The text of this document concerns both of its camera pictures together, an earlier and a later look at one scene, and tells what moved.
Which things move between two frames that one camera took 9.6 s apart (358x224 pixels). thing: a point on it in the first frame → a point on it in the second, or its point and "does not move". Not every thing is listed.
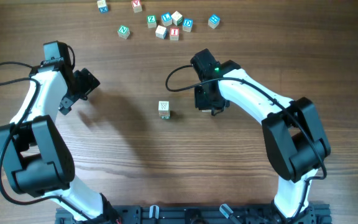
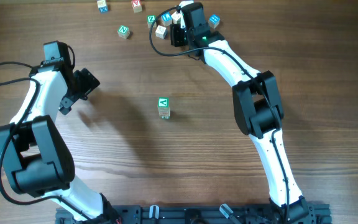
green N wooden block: (123, 32) does not move
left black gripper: (89, 82) does not move
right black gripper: (199, 102) → (174, 32)
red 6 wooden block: (164, 114) does not move
